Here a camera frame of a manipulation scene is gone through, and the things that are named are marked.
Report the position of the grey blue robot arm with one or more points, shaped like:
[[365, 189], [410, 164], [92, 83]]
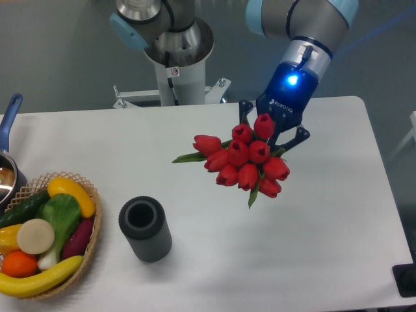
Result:
[[314, 28]]

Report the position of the white frame at right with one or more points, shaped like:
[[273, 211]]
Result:
[[405, 144]]

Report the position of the dark grey ribbed vase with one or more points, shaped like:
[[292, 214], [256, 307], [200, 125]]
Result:
[[142, 221]]

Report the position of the yellow squash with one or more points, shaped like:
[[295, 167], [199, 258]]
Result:
[[64, 185]]

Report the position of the orange fruit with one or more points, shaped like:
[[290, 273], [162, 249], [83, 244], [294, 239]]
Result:
[[19, 264]]

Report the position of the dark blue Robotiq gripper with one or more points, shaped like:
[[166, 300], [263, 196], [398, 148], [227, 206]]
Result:
[[284, 99]]

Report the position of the woven wicker basket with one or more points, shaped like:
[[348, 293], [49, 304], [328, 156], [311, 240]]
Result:
[[39, 184]]

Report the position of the dark green cucumber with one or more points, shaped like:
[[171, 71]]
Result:
[[25, 210]]

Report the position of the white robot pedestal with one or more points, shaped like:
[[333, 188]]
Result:
[[179, 60]]

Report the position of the beige round disc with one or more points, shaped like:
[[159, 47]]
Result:
[[35, 236]]

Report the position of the blue handled saucepan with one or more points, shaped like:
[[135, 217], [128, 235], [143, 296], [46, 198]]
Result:
[[12, 179]]

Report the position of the yellow bell pepper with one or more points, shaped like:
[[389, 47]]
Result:
[[8, 239]]

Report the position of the black device at edge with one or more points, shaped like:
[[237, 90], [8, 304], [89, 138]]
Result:
[[405, 279]]

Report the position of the yellow banana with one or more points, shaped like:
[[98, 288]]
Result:
[[39, 283]]

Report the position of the green bok choy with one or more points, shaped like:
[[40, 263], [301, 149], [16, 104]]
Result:
[[63, 213]]

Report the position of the red tulip bouquet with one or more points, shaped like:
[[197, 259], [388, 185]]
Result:
[[246, 161]]

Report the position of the purple sweet potato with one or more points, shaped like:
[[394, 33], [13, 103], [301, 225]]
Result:
[[78, 242]]

